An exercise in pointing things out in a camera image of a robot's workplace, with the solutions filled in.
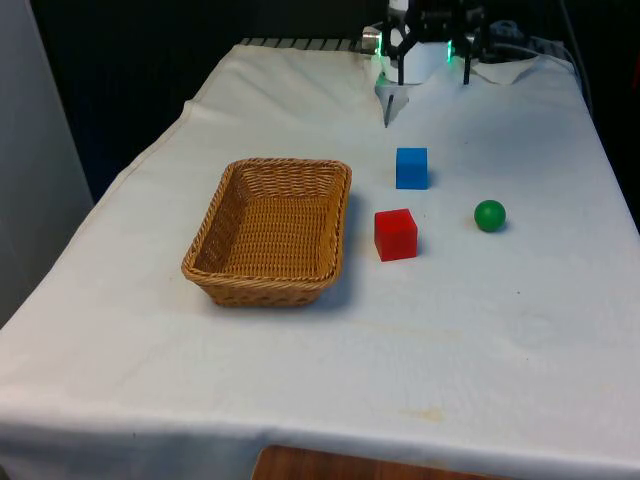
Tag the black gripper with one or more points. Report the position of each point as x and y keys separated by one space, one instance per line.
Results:
x=445 y=15

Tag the blue cube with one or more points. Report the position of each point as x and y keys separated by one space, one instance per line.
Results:
x=411 y=169

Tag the green ball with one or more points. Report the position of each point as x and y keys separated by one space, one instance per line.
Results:
x=490 y=215

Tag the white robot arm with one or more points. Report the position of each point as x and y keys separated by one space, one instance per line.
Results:
x=425 y=62

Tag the wicker basket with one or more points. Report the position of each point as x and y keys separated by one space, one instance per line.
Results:
x=272 y=235

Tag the red cube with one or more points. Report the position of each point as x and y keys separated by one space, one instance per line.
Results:
x=395 y=235

